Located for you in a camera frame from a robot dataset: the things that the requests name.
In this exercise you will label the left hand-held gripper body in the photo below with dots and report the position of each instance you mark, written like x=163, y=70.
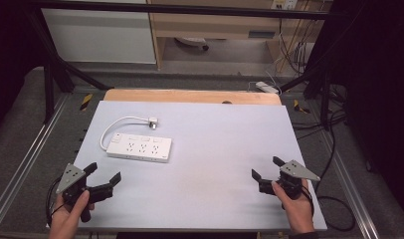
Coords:
x=70, y=177

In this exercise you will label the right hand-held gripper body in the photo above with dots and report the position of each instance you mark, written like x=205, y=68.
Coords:
x=297, y=171

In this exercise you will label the person's right hand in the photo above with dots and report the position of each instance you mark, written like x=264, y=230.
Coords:
x=298, y=212

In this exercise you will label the person's left hand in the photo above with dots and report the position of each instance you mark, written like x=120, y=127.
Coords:
x=64, y=219

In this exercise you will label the yellow black tape marker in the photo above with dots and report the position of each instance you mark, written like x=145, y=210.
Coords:
x=86, y=101
x=297, y=105

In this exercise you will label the white plug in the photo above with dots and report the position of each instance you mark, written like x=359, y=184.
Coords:
x=153, y=121

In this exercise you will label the small white power strip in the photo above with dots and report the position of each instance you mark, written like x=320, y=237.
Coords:
x=266, y=87

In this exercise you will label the black metal stand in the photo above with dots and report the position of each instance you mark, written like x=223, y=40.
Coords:
x=49, y=93
x=325, y=99

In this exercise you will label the wooden board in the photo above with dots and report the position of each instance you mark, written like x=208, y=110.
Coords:
x=176, y=96

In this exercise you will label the dark curtain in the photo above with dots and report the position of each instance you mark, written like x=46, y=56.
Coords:
x=7, y=49
x=372, y=66

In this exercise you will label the white cabinet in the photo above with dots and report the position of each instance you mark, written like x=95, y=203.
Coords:
x=97, y=36

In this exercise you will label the office chair base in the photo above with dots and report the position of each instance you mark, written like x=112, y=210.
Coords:
x=190, y=41

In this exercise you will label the wooden desk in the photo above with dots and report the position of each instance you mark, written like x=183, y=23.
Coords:
x=216, y=25

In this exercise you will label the aluminium rail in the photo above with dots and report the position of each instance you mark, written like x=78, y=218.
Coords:
x=351, y=192
x=24, y=161

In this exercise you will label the white wall socket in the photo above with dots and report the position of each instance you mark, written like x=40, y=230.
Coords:
x=284, y=4

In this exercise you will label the black frame bar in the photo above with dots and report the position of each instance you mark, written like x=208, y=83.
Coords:
x=190, y=9

